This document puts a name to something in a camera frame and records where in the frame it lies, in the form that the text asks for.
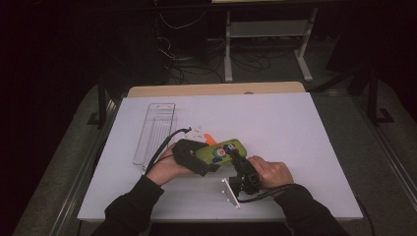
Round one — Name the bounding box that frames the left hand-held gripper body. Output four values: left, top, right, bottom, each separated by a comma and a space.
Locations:
171, 126, 221, 178

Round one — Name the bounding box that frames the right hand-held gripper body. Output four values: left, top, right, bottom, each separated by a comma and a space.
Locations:
220, 156, 263, 209

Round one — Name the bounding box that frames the green cartoon print phone case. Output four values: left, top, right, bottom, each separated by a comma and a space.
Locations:
194, 138, 248, 166

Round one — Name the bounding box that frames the clear plastic storage rack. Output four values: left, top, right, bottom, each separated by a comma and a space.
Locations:
132, 102, 178, 175

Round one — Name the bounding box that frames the person's left hand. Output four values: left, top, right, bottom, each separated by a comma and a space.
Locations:
146, 142, 198, 187

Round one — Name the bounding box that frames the person's right hand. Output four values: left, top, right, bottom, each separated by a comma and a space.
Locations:
246, 155, 295, 191

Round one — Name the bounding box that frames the wooden table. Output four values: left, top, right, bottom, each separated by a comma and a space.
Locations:
127, 81, 307, 98

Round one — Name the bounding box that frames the black metal stand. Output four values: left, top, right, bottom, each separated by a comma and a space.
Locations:
366, 64, 396, 128
87, 74, 110, 131

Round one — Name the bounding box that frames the right hand-held gripper black cable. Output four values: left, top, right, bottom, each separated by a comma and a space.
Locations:
237, 183, 298, 205

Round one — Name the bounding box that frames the hand-held gripper black cable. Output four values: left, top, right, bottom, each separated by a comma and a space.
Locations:
144, 126, 193, 175
237, 183, 298, 205

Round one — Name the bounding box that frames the left hand-held gripper black cable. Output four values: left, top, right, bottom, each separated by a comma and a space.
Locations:
144, 126, 193, 175

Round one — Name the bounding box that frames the tangle of black floor cables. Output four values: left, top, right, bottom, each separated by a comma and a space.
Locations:
156, 12, 274, 86

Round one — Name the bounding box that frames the thin black cable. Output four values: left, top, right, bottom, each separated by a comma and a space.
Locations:
353, 192, 377, 236

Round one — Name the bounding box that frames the white metal desk frame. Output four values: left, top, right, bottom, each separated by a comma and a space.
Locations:
224, 8, 319, 83

